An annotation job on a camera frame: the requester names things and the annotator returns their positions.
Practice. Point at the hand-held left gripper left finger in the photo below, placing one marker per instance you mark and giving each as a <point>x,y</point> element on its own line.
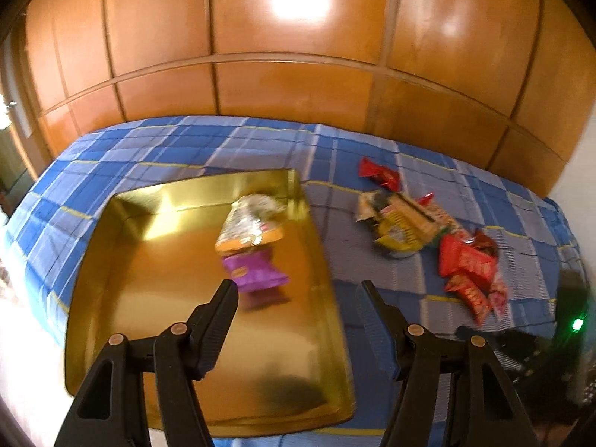
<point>219,326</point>

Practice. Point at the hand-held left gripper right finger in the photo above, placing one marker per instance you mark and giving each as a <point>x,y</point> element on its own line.
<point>378,330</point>

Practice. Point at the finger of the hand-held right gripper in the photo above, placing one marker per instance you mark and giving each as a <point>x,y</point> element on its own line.
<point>512,347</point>

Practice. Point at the gold-lined dark box tray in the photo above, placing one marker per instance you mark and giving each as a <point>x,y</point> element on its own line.
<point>186,316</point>

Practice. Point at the purple snack packet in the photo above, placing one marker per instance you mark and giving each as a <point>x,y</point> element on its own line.
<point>254,272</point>

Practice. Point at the pile of mixed snack packets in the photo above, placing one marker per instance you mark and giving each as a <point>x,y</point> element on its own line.
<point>433,242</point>

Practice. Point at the orange and silver snack packet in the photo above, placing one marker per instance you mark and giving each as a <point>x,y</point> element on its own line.
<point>251,223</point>

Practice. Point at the bright red snack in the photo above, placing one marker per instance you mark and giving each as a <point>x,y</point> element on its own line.
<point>379,174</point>

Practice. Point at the blue plaid bedsheet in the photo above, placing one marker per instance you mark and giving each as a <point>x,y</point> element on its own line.
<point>409,298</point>

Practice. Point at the wooden wardrobe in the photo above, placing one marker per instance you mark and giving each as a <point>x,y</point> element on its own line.
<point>298,56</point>

